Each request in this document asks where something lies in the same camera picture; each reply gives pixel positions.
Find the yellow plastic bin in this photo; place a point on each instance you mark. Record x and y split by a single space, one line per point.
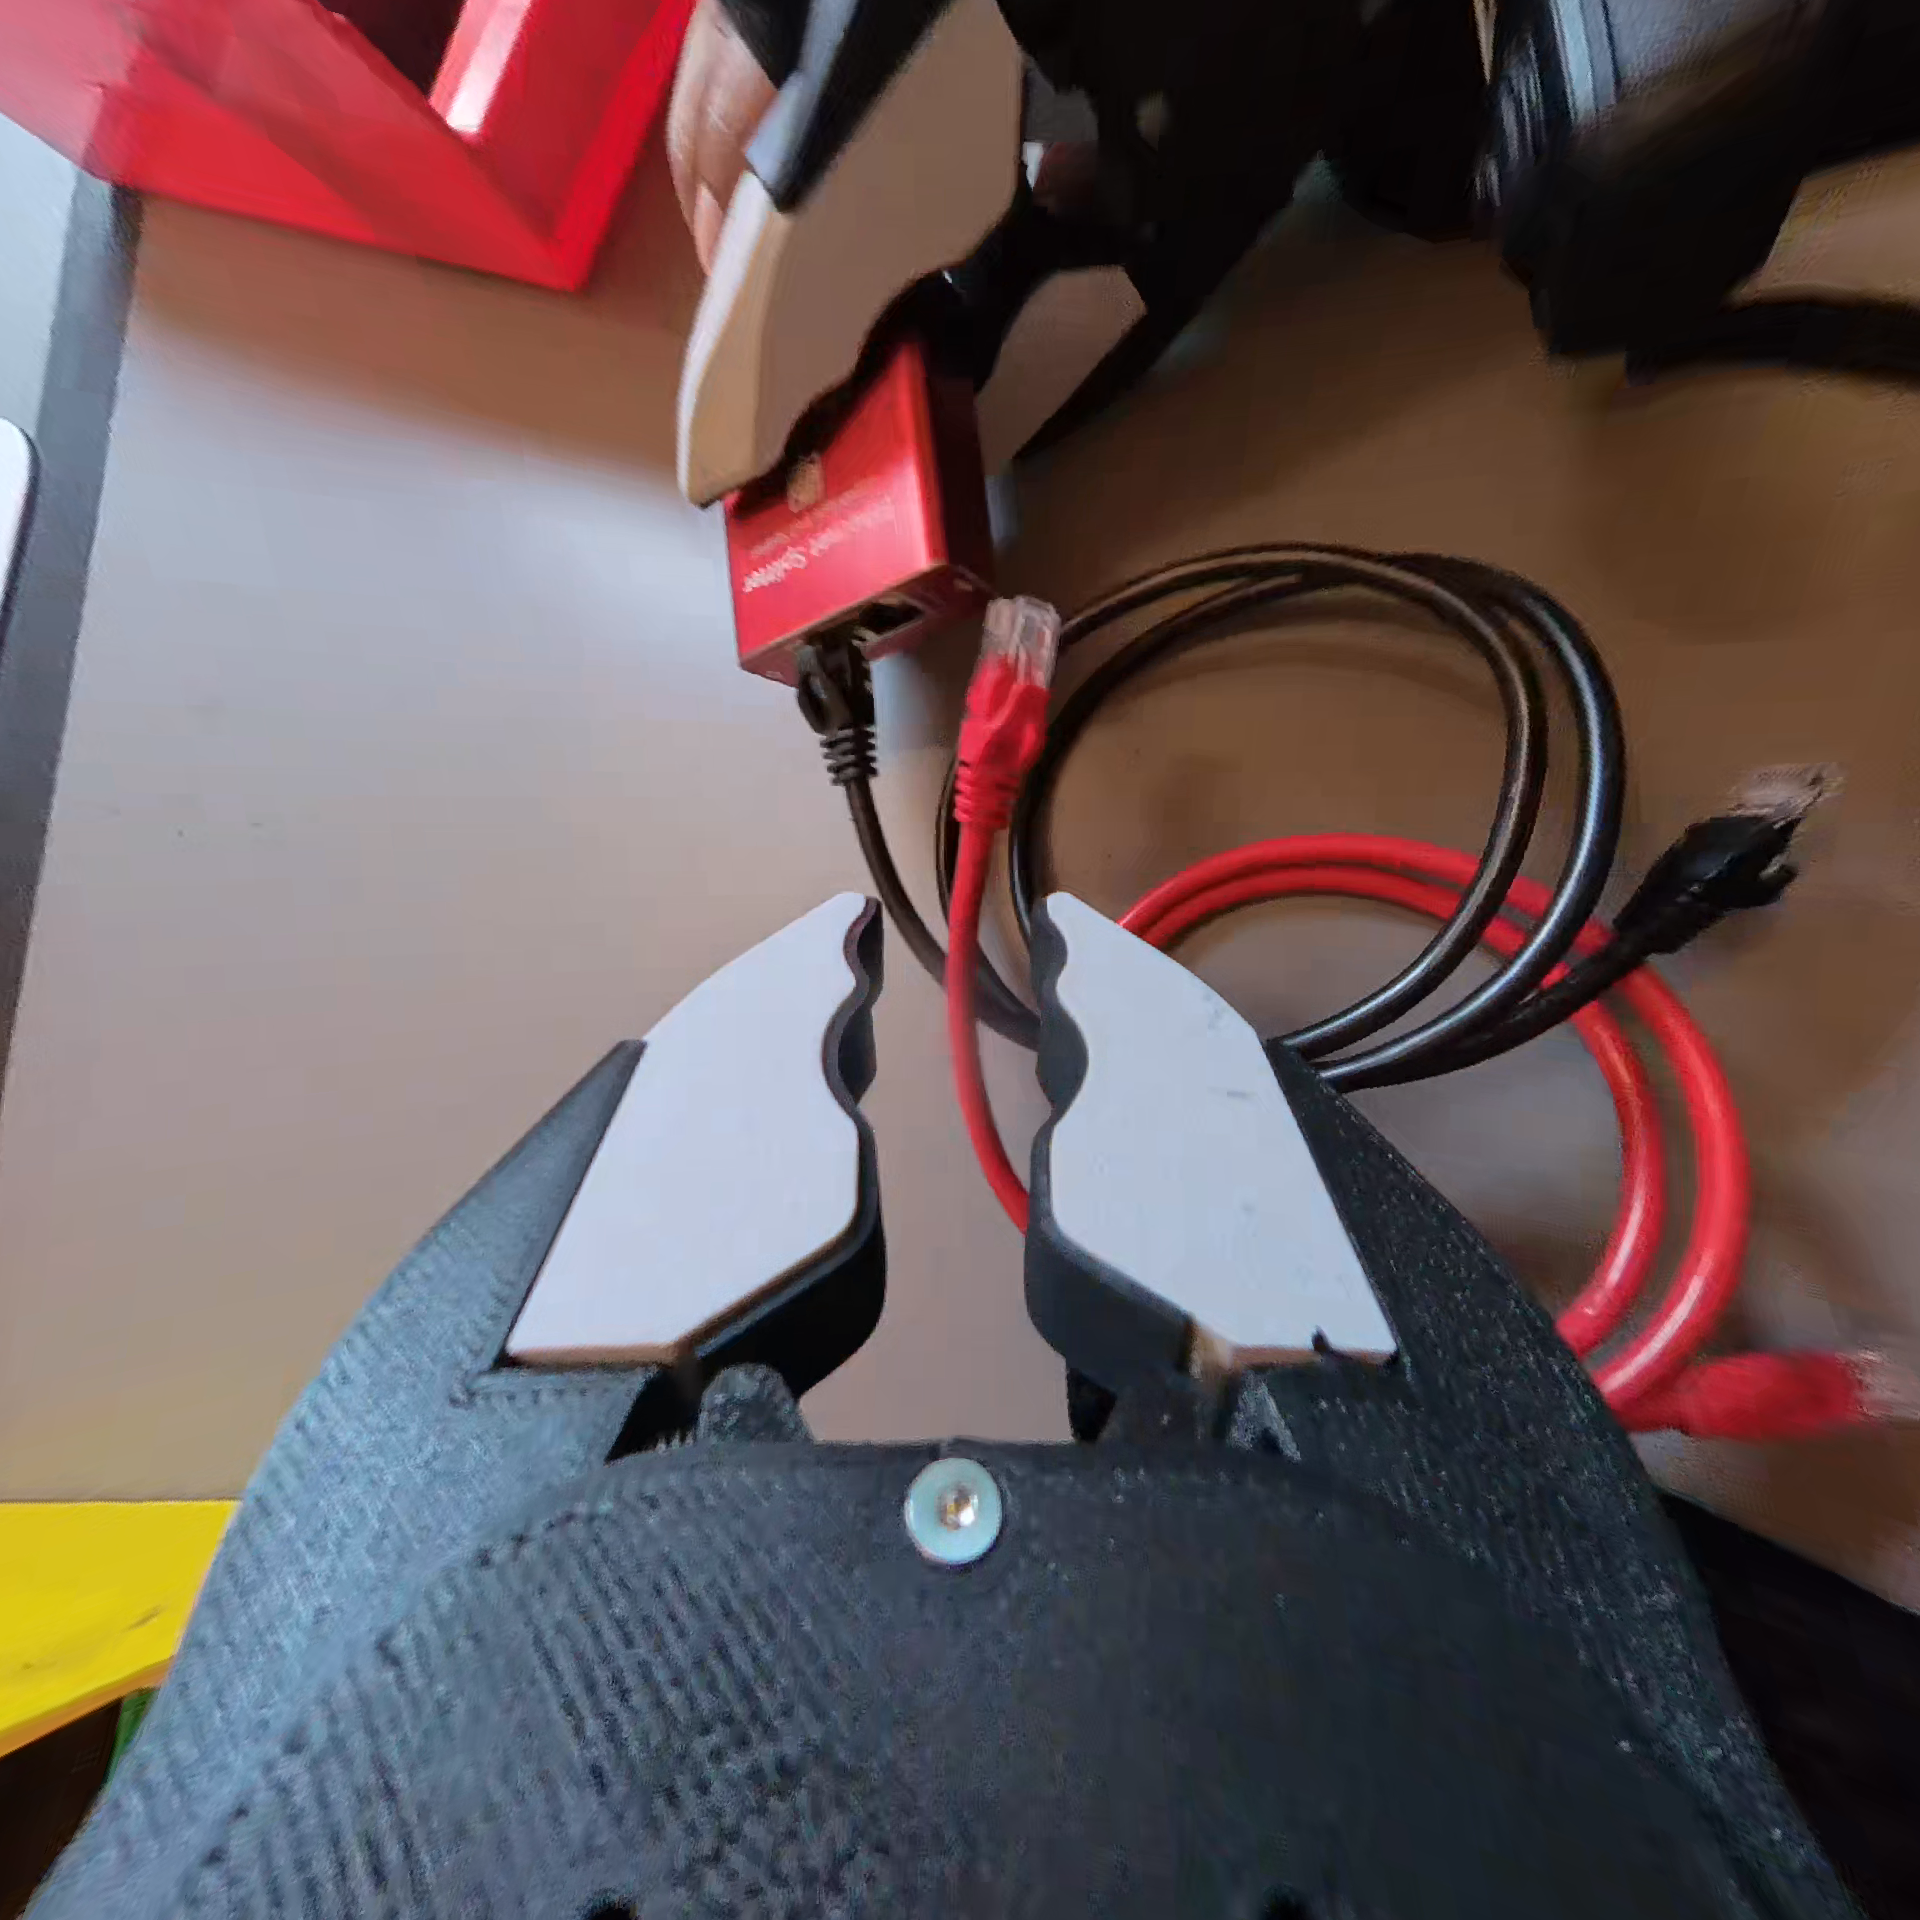
88 1605

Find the red plastic bin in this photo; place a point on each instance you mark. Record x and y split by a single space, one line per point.
225 118

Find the red ethernet splitter box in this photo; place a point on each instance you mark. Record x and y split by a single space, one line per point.
855 525

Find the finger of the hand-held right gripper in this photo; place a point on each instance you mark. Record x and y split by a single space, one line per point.
886 180
1066 353

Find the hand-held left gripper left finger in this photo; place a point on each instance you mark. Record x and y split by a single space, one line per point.
707 1185

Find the person's right hand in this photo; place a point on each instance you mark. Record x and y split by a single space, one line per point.
718 107

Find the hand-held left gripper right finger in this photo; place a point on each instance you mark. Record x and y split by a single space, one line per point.
1200 1185

